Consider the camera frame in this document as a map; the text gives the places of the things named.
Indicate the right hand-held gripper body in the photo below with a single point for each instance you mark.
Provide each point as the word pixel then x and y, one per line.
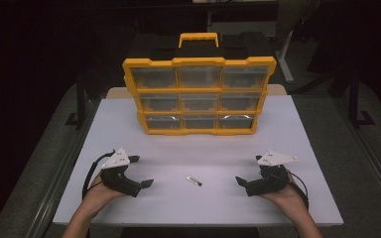
pixel 271 181

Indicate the white stand leg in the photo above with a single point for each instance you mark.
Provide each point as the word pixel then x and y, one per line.
pixel 285 56

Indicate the set of clear plastic drawers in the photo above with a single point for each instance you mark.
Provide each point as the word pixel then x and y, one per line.
pixel 198 103

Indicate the person's left hand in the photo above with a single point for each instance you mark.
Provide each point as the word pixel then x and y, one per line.
pixel 97 196

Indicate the small clear tube black cap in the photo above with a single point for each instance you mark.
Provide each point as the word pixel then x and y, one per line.
pixel 194 180

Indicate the black metal stand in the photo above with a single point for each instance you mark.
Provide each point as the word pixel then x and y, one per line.
pixel 354 99
pixel 80 102

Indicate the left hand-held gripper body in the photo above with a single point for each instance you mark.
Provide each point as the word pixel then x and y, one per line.
pixel 119 180

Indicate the metal floor rail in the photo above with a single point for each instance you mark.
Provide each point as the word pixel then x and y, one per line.
pixel 370 155
pixel 63 178

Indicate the person's right hand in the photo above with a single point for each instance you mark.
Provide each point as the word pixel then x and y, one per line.
pixel 287 198

